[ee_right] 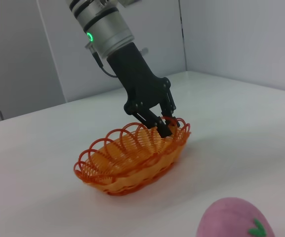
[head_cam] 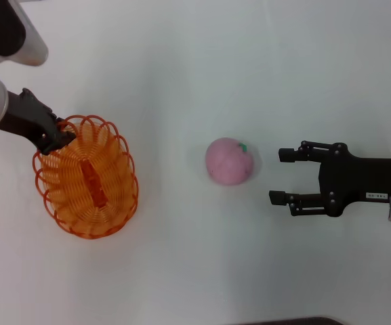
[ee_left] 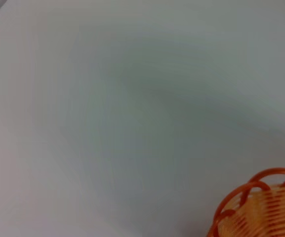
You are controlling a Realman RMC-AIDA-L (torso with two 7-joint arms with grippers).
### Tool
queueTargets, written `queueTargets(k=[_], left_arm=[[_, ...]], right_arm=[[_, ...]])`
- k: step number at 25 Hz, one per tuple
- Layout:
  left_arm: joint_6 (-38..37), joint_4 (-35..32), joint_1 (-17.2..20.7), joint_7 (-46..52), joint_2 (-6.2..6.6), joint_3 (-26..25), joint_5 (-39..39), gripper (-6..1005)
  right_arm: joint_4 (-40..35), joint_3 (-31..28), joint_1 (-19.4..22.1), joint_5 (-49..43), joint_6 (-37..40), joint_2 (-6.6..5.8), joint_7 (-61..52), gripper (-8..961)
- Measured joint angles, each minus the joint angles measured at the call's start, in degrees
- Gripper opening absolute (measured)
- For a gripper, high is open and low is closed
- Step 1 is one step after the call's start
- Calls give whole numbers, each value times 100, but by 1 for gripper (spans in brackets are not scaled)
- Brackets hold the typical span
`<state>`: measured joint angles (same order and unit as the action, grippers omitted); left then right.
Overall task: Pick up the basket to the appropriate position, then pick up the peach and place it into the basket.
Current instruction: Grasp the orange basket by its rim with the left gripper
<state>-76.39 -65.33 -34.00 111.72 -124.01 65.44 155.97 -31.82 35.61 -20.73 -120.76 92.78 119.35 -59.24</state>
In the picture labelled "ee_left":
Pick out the orange plastic woven basket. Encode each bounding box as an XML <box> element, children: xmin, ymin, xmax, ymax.
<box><xmin>207</xmin><ymin>167</ymin><xmax>285</xmax><ymax>237</ymax></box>

